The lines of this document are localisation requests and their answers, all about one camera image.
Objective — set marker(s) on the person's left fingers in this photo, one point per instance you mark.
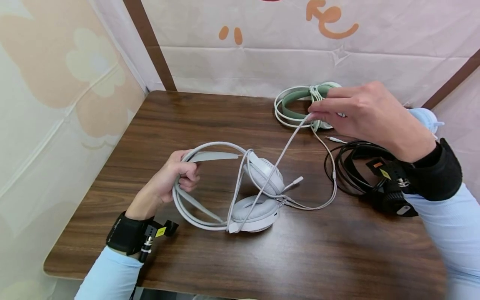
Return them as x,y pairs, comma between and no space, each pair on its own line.
190,177

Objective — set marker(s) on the black wrist band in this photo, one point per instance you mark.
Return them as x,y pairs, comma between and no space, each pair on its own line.
437,175
125,234

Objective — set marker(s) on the person's right hand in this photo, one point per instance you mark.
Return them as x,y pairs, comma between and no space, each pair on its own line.
369,110

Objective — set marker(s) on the person's right forearm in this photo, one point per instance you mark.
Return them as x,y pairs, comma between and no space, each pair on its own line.
453,237

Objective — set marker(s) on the person's right fingers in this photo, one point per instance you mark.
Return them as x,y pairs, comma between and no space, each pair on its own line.
343,91

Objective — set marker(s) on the person's left forearm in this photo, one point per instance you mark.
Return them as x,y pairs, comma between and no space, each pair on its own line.
112,275

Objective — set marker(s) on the person's left thumb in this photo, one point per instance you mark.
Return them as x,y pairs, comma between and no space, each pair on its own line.
182,155

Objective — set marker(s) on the person's right index finger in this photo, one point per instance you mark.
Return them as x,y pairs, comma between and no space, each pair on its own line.
330,106

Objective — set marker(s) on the green and white headset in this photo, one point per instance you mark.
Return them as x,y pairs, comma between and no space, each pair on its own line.
294,96

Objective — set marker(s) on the person's left hand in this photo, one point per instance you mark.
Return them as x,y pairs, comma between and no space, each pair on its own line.
161,183

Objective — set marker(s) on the person's right thumb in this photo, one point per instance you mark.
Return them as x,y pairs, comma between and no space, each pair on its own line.
330,121

